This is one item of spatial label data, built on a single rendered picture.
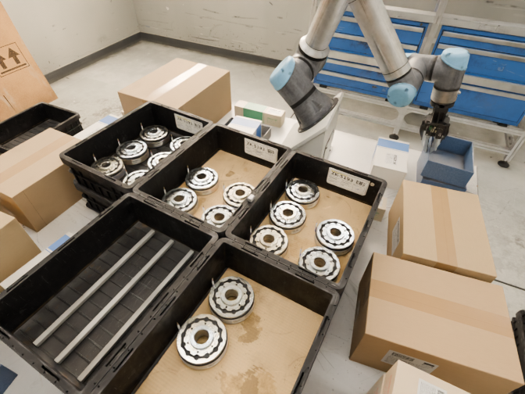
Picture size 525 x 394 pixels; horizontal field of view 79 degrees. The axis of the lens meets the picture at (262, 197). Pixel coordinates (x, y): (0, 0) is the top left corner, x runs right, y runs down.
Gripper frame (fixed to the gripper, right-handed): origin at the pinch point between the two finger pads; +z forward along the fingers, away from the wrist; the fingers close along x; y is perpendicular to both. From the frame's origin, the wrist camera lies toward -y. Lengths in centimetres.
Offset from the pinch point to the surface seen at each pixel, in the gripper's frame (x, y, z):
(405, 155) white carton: -7.4, 1.5, 3.5
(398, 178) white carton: -7.4, 12.3, 6.9
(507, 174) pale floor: 63, -130, 93
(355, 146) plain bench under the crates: -28.0, -8.6, 9.8
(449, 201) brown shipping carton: 8.0, 29.6, -1.5
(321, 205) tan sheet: -26, 46, -3
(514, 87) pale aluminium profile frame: 46, -138, 31
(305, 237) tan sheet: -27, 59, -3
